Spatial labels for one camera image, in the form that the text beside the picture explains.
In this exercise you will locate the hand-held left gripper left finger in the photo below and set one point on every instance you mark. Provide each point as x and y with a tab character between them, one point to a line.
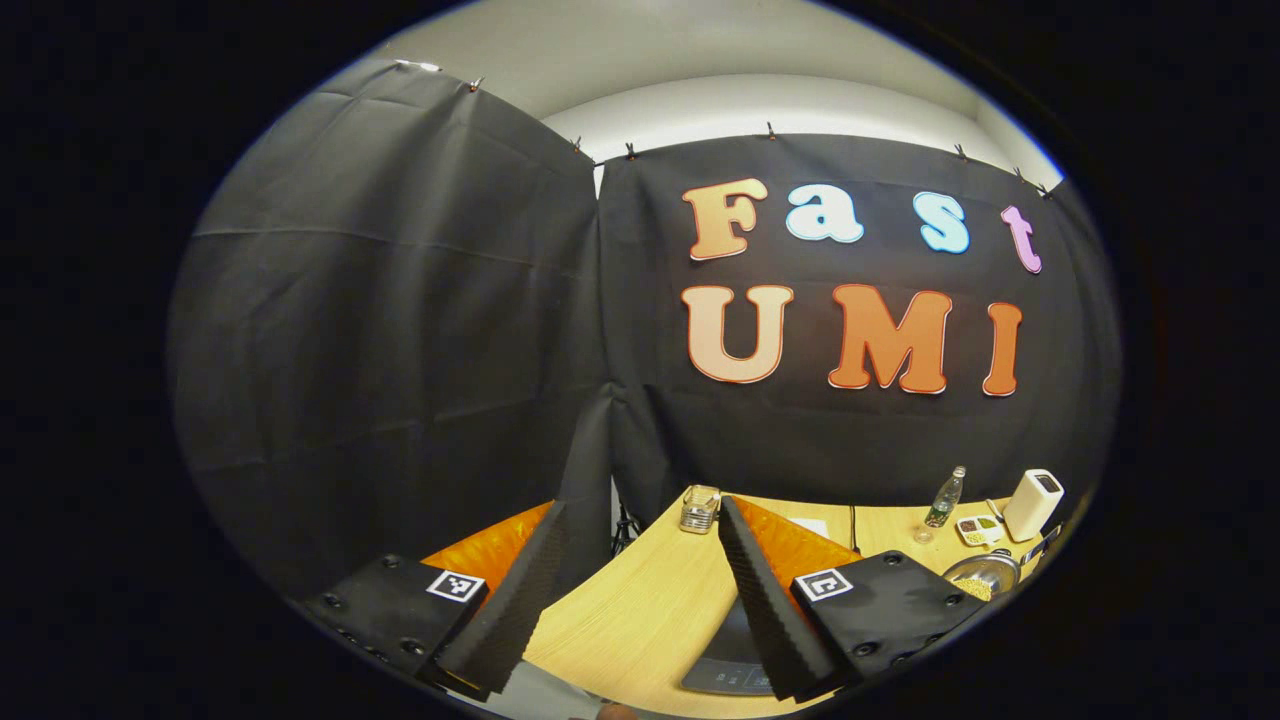
515	610

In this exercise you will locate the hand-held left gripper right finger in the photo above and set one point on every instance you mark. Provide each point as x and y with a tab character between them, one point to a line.
765	610

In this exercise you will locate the black induction cooktop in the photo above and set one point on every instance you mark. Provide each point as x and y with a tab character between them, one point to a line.
725	665

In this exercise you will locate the clear plastic water bottle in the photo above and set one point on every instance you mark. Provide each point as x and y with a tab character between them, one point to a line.
943	500

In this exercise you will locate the pile of yellow soybeans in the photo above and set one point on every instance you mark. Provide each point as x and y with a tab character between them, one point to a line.
976	589

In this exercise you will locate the white divided bean tray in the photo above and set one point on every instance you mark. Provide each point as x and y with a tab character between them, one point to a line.
978	530

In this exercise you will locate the black backdrop cloth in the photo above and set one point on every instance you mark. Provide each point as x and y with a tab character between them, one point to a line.
400	350

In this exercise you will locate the white toaster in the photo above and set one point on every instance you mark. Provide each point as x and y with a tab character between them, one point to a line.
1032	505

